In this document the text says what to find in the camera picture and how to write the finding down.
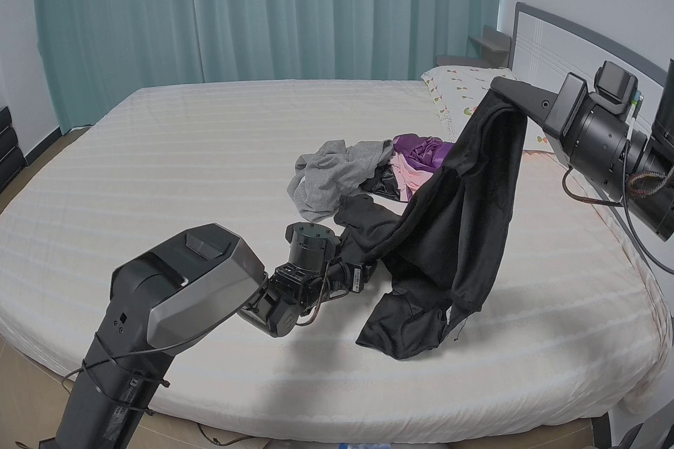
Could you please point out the black T-shirt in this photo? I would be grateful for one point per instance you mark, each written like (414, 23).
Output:
(453, 236)

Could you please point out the bed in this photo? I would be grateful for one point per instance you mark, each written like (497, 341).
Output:
(210, 163)

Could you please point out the black chest of drawers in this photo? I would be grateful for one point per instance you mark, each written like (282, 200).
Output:
(10, 147)

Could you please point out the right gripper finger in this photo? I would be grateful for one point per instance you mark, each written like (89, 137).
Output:
(537, 110)

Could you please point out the pile of clothes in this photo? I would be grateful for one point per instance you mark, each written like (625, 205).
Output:
(416, 152)

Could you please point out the white printed pillow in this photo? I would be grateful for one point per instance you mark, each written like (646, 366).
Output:
(458, 89)

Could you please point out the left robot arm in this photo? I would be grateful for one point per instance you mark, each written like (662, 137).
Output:
(184, 289)

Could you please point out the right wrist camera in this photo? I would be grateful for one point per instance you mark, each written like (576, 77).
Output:
(613, 81)

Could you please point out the grey bedside table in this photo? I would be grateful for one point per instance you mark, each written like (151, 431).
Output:
(489, 48)

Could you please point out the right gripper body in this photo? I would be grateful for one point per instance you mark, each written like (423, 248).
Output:
(595, 141)

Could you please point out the grey garment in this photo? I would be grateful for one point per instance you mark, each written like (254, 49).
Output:
(326, 173)

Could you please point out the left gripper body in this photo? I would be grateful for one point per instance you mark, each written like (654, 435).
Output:
(345, 278)

